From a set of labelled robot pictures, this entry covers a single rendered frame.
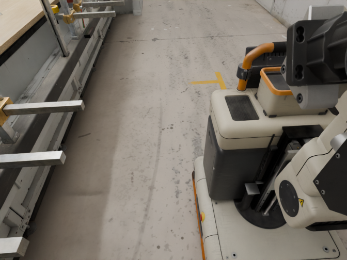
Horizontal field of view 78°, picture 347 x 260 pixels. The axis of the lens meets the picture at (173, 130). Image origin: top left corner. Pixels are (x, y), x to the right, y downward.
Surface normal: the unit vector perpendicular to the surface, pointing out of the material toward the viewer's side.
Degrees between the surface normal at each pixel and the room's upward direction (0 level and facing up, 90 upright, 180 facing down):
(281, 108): 92
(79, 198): 0
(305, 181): 90
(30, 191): 0
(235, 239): 0
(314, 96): 54
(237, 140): 90
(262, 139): 90
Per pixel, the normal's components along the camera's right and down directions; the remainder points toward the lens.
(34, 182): -0.03, -0.71
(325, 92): 0.03, 0.15
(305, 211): -1.00, 0.05
